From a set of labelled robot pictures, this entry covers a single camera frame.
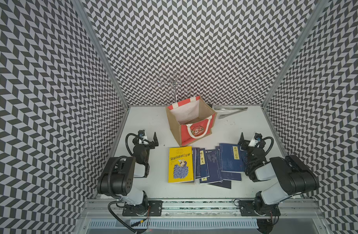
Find red burlap canvas bag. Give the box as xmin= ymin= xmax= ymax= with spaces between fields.
xmin=166 ymin=96 xmax=217 ymax=147

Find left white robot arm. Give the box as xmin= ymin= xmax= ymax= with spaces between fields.
xmin=97 ymin=130 xmax=162 ymax=217

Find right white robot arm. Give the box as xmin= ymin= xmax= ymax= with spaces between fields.
xmin=237 ymin=133 xmax=319 ymax=218

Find metal tongs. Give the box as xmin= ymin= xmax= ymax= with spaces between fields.
xmin=214 ymin=107 xmax=248 ymax=120

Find dark blue bottom book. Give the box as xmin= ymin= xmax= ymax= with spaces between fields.
xmin=209 ymin=180 xmax=232 ymax=189

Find blue book map cover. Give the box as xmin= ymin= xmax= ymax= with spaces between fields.
xmin=200 ymin=149 xmax=222 ymax=184

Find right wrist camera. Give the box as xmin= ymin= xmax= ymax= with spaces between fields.
xmin=248 ymin=133 xmax=262 ymax=147

